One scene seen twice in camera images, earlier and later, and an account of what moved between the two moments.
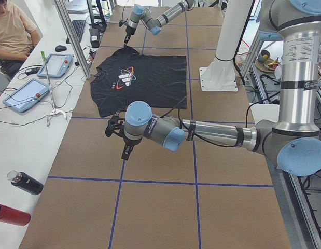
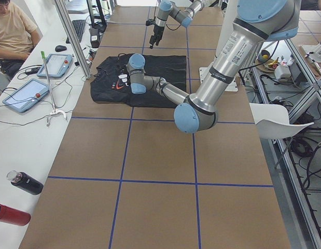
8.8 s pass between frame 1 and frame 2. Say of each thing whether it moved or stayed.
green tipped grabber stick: stayed
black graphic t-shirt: moved
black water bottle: stayed
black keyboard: stayed
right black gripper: moved
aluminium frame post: stayed
